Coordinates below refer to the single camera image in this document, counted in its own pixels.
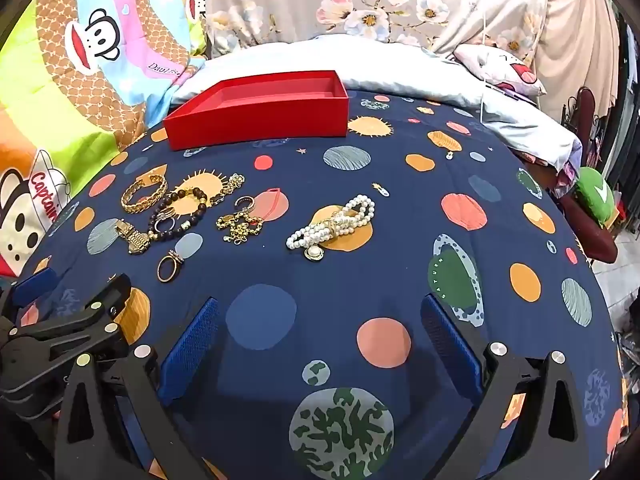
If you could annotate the light blue quilt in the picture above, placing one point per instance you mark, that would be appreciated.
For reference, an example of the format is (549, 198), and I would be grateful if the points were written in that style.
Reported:
(400, 70)

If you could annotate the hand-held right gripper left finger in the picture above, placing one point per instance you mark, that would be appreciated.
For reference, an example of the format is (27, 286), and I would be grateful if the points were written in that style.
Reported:
(190, 345)

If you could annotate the beige curtain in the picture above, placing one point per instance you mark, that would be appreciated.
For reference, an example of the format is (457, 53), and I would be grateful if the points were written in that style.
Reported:
(575, 35)

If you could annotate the colourful cartoon monkey blanket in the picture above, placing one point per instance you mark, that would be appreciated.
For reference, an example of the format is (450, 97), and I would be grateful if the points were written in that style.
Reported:
(75, 110)

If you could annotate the white cartoon pillow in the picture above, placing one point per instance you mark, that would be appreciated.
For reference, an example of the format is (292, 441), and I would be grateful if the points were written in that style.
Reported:
(500, 67)

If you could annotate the navy planet print bedsheet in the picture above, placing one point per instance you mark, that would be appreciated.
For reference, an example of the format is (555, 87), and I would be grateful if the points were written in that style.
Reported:
(400, 220)

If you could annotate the green cushion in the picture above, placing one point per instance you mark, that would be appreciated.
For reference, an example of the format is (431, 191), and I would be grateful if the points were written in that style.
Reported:
(595, 195)

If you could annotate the black metal chair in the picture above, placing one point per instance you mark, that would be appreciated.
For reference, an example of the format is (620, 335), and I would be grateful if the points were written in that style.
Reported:
(582, 110)

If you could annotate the red cardboard box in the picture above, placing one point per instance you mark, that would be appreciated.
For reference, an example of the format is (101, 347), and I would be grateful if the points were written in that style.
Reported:
(250, 120)

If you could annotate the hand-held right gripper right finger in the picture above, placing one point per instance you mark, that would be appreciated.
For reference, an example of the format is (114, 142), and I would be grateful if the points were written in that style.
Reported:
(450, 345)

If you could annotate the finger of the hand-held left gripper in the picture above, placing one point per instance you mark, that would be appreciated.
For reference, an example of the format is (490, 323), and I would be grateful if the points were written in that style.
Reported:
(35, 282)
(112, 300)

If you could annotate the gold wristwatch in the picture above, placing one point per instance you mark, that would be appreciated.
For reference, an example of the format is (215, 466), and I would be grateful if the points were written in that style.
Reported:
(135, 242)

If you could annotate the dark red stool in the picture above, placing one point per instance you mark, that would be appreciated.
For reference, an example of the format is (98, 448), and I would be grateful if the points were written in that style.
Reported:
(595, 245)

